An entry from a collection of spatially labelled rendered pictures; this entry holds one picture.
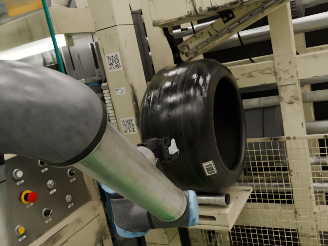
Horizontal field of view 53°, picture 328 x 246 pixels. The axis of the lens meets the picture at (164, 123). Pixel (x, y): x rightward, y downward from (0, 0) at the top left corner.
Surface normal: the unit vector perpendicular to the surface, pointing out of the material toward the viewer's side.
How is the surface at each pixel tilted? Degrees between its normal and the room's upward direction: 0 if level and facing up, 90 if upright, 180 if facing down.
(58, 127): 99
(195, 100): 66
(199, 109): 71
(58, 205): 90
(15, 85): 61
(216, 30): 90
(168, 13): 90
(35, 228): 90
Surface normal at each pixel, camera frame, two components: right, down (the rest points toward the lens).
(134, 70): 0.86, -0.08
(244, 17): -0.47, 0.26
